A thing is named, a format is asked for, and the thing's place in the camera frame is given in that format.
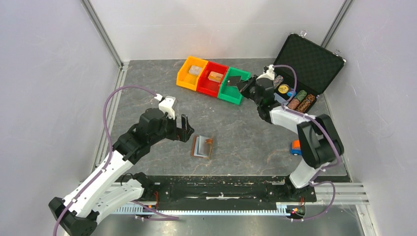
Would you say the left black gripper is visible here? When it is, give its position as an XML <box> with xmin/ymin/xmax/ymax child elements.
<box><xmin>149</xmin><ymin>111</ymin><xmax>194</xmax><ymax>145</ymax></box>

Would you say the brown leather card holder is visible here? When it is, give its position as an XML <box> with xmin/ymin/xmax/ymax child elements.
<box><xmin>191</xmin><ymin>135</ymin><xmax>213</xmax><ymax>159</ymax></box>

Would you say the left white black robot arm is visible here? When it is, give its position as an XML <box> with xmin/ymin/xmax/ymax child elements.
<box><xmin>48</xmin><ymin>108</ymin><xmax>194</xmax><ymax>236</ymax></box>

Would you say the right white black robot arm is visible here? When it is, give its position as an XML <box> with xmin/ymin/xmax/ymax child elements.
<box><xmin>237</xmin><ymin>77</ymin><xmax>344</xmax><ymax>201</ymax></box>

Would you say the card stack in red bin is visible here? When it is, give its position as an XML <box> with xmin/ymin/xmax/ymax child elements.
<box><xmin>208</xmin><ymin>71</ymin><xmax>224</xmax><ymax>83</ymax></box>

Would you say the card stack in yellow bin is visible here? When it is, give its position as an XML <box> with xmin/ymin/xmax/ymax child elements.
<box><xmin>188</xmin><ymin>65</ymin><xmax>203</xmax><ymax>76</ymax></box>

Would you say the green plastic bin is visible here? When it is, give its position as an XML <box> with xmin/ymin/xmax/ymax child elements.
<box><xmin>217</xmin><ymin>67</ymin><xmax>251</xmax><ymax>105</ymax></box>

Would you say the red plastic bin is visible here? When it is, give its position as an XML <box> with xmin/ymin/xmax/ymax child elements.
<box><xmin>196</xmin><ymin>61</ymin><xmax>229</xmax><ymax>98</ymax></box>

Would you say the yellow dealer button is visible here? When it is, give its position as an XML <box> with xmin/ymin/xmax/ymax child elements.
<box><xmin>277</xmin><ymin>84</ymin><xmax>290</xmax><ymax>94</ymax></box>

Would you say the yellow plastic bin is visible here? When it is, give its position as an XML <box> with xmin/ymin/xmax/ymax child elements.
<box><xmin>176</xmin><ymin>56</ymin><xmax>208</xmax><ymax>91</ymax></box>

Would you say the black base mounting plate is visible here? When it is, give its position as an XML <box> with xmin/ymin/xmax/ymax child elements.
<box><xmin>140</xmin><ymin>175</ymin><xmax>317</xmax><ymax>211</ymax></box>

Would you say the black poker chip case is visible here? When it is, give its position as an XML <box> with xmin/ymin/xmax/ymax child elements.
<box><xmin>273</xmin><ymin>33</ymin><xmax>346</xmax><ymax>113</ymax></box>

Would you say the orange blue tape roll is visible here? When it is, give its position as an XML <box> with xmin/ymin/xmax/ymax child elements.
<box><xmin>289</xmin><ymin>140</ymin><xmax>302</xmax><ymax>156</ymax></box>

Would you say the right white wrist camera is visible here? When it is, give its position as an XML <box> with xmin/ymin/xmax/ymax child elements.
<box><xmin>264</xmin><ymin>64</ymin><xmax>276</xmax><ymax>81</ymax></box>

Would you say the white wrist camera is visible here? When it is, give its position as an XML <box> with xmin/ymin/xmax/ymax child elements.
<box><xmin>154</xmin><ymin>93</ymin><xmax>177</xmax><ymax>119</ymax></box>
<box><xmin>264</xmin><ymin>64</ymin><xmax>276</xmax><ymax>81</ymax></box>

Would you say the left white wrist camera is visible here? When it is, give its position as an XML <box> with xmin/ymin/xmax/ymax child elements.
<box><xmin>154</xmin><ymin>93</ymin><xmax>177</xmax><ymax>119</ymax></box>

